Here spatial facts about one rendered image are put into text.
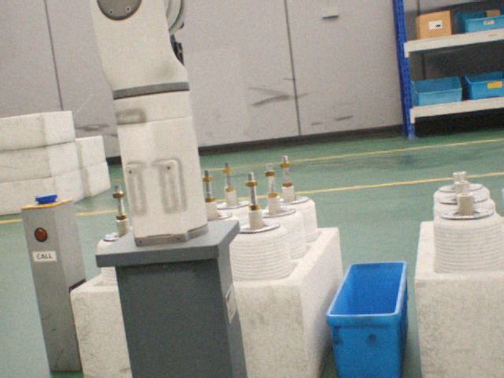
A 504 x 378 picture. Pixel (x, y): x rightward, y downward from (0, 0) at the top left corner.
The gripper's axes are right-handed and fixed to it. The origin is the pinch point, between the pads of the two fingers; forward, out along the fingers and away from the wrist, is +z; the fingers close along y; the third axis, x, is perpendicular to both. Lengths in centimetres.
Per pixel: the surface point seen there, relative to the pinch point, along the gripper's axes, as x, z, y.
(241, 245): -9.7, 23.5, -5.8
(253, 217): -11.6, 20.0, -2.5
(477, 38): -121, -26, 451
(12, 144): 163, 8, 226
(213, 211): -1.8, 20.6, 10.8
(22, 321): 55, 47, 34
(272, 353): -13.2, 39.9, -9.2
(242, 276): -9.2, 28.5, -5.4
